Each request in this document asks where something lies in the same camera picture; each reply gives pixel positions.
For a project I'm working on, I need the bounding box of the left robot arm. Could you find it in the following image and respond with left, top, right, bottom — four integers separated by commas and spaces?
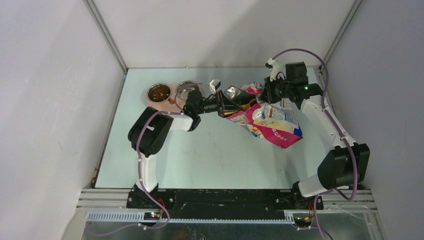
127, 90, 251, 208

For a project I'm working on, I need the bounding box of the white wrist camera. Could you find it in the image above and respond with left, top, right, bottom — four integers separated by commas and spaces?
209, 79, 221, 94
265, 58, 283, 82

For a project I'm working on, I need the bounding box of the brown pet food kibble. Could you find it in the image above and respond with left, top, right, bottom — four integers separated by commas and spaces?
147, 83, 172, 103

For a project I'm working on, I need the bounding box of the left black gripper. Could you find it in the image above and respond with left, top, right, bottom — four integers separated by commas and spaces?
195, 89, 242, 117

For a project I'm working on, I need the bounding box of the pink double pet bowl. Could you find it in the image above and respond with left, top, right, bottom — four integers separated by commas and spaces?
146, 80, 202, 112

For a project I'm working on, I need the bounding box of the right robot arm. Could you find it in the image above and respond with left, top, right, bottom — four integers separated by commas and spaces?
260, 58, 370, 209

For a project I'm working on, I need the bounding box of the left aluminium frame post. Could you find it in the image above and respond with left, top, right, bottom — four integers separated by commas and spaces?
83, 0, 129, 74

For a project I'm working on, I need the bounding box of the colourful cat food bag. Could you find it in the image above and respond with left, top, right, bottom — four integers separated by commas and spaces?
226, 81, 303, 149

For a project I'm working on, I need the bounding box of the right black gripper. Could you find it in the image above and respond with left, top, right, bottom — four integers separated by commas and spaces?
259, 74, 293, 105

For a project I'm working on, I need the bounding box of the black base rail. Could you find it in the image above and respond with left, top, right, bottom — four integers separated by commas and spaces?
126, 186, 324, 220

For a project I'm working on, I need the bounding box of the aluminium frame post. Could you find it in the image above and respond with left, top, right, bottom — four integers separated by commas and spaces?
323, 0, 363, 66
83, 0, 129, 74

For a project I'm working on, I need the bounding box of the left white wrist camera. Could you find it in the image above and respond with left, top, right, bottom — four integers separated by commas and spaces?
209, 79, 221, 94

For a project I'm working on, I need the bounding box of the right aluminium frame post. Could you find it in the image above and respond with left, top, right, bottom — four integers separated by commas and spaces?
323, 0, 363, 66

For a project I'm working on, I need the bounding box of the white cable duct strip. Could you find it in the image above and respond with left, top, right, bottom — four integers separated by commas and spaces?
85, 210, 295, 224

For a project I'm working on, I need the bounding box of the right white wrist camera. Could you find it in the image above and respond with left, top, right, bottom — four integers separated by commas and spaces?
265, 58, 283, 82

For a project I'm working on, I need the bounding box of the yellow plastic scoop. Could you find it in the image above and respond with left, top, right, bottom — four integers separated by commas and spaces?
224, 99, 257, 118

